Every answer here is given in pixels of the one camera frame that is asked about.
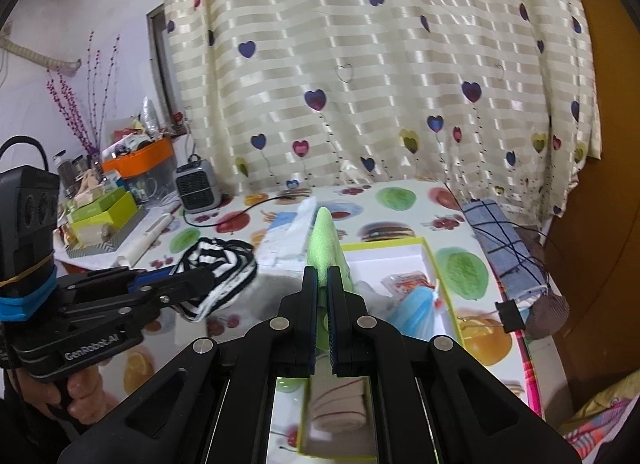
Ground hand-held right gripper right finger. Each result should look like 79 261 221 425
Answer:
327 266 586 464

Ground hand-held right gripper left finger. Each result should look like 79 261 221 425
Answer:
57 266 318 464

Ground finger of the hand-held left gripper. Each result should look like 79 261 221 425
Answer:
60 265 201 295
75 271 217 319

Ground green cloth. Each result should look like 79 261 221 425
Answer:
306 206 358 365

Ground black white striped sock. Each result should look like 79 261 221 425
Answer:
172 238 258 322

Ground lime cardboard box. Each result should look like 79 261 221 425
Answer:
297 238 466 460

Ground clear plastic packet red print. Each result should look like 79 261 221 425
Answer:
377 269 443 297

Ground stack of blue face masks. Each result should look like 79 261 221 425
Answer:
385 286 446 342

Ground person's left hand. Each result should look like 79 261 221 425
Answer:
7 364 108 426

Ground white paper roll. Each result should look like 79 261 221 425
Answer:
116 213 175 267

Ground white blue tissue pack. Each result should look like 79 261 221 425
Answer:
254 198 321 269

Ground grey chevron box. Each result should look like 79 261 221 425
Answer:
65 206 148 259

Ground green cardboard box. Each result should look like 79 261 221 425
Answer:
67 189 138 245

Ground grey space heater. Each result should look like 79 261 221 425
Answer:
174 155 222 215

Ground rolled towel red stripes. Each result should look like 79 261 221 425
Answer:
307 378 373 450

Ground clear box orange lid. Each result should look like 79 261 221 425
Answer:
101 138 178 205

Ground purple decorative branches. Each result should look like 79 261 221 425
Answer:
46 31 123 159

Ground pile of small packets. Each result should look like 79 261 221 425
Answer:
102 111 173 157

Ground fruit printed tablecloth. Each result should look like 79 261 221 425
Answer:
52 179 543 464

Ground blue checkered cloth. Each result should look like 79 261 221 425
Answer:
460 199 548 305

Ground brown dotted cloth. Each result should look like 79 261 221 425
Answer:
525 289 571 339

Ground heart print striped curtain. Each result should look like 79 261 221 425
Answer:
152 0 603 219

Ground wooden wardrobe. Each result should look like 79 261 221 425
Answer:
545 0 640 425

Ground colourful printed cloth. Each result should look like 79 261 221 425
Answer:
562 374 640 464

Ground black power cable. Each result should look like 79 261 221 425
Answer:
182 193 301 228

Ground white wall hose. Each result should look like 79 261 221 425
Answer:
0 24 83 74

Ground window frame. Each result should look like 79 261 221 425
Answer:
146 4 188 139

